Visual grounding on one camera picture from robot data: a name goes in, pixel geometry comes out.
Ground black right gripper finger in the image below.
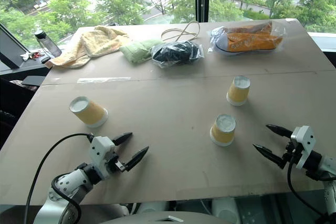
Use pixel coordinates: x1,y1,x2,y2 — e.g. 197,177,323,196
265,124,293,139
252,144,287,170

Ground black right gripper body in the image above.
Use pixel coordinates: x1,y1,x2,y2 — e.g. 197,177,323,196
281,141,303,166

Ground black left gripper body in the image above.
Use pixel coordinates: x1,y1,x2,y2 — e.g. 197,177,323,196
106,152,126,174

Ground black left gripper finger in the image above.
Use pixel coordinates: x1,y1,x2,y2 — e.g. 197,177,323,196
111,132,133,146
123,145,150,173

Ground yellow paper cup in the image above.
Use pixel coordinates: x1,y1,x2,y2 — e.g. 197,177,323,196
209,114,237,148
226,76,251,107
69,96,109,129

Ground clear tape strip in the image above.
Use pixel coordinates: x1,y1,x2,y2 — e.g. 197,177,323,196
77,77,132,83

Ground green folded cloth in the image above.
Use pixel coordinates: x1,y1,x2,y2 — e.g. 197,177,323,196
119,38,165,65

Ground orange shoes in plastic bag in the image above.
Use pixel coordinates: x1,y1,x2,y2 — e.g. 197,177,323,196
207,20,286,57

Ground yellow towel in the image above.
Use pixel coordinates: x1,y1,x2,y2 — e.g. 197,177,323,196
45,25,131,69

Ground black item in plastic bag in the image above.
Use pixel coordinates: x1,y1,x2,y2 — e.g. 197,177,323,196
150,40,205,69

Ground grey water bottle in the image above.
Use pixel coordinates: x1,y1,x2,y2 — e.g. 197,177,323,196
34,29,62,59

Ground keys with red tag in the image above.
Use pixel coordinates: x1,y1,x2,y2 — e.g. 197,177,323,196
19,52,47,61

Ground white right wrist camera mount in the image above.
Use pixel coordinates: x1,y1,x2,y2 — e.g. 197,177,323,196
290,125,316,170

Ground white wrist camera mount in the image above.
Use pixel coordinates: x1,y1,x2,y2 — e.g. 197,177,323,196
88,136,118,180
290,125,316,170

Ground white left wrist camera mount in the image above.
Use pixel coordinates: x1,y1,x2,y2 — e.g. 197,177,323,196
88,136,118,180

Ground beige cord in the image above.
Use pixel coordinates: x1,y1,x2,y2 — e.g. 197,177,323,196
161,20,201,42

